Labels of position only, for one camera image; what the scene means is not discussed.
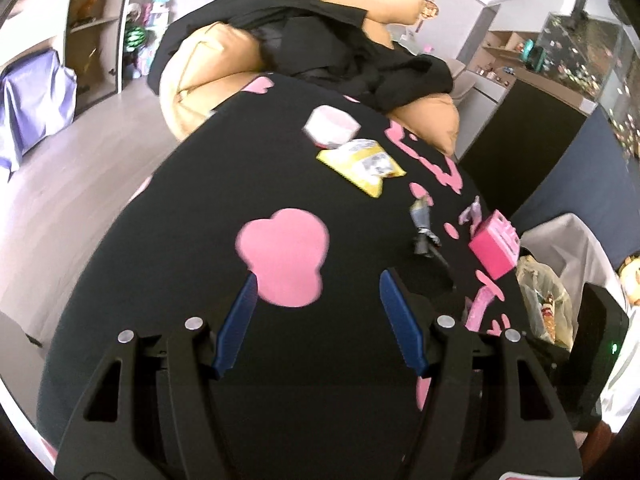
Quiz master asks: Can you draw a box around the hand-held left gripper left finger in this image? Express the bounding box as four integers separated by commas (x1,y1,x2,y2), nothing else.
54,274,259,480

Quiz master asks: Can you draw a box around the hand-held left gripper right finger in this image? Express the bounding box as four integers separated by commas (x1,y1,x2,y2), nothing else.
378,267,583,480

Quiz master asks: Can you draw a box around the beige plastic bag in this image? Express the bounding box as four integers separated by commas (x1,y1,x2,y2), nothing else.
515,255,576,351

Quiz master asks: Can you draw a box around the yellow snack packet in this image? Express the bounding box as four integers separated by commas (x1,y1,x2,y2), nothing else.
316,139,407,198

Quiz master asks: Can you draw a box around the doll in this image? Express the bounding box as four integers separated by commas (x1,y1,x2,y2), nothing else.
620,255,640,306

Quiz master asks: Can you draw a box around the small toy figure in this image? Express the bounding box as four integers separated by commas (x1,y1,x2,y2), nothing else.
410,195,441,258

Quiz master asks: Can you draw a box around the white cloth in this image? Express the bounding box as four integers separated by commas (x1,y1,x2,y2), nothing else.
520,212,631,321

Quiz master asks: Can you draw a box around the pink toy box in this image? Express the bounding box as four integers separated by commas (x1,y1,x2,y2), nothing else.
468,210,522,281

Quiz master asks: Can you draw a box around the purple toy piece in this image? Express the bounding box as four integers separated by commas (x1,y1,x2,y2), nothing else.
459,196,483,236

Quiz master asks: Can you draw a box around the dark blue panel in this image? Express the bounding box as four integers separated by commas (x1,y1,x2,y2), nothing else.
510,135,640,261

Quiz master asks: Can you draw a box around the white pink-rimmed cup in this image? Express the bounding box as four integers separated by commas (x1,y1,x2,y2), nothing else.
302,105,361,148

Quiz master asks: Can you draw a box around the black low cabinet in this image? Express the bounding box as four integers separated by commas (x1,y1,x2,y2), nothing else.
460,72,598,216

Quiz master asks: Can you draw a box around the glass aquarium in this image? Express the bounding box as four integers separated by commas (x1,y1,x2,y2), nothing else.
537,10,640,161

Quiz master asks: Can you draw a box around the black clothing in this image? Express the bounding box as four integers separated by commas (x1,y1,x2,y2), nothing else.
147,0,455,113

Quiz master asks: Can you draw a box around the teal box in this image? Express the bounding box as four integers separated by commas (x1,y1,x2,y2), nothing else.
522,42,548,71

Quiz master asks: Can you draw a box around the purple cloth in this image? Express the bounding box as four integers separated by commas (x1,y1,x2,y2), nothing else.
0,50,78,173

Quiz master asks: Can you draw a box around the green striped ball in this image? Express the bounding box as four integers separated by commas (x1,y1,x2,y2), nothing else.
125,27,151,53

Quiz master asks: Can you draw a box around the pastel toy set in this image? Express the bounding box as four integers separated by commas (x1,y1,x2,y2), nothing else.
132,0,173,78

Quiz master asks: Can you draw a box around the white shelf unit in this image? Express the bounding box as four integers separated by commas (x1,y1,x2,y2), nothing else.
62,0,138,113

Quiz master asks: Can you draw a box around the wooden wall shelf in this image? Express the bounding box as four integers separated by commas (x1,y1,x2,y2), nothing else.
480,30,541,81

